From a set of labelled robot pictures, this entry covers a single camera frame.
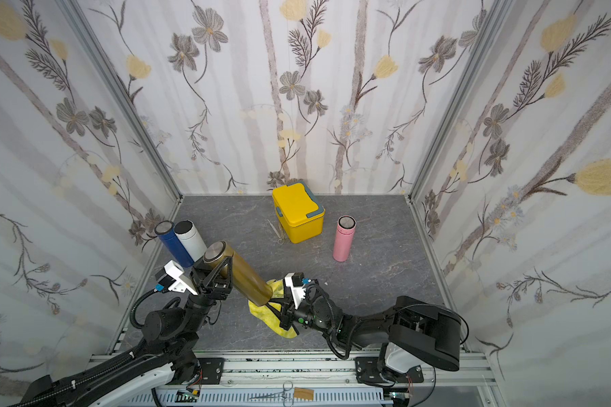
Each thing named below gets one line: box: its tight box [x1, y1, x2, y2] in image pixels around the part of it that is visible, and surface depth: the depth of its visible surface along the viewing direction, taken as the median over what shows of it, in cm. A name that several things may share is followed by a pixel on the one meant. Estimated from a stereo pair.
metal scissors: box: [249, 379, 295, 407], surface depth 72 cm
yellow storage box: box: [271, 180, 326, 245], surface depth 100 cm
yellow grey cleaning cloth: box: [248, 278, 298, 339], surface depth 70 cm
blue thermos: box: [154, 220, 194, 268], surface depth 84 cm
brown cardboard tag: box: [293, 387, 314, 402], surface depth 73 cm
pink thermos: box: [332, 215, 358, 263], surface depth 87 cm
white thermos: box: [173, 219, 208, 263], surface depth 85 cm
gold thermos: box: [203, 239, 274, 307], surface depth 62 cm
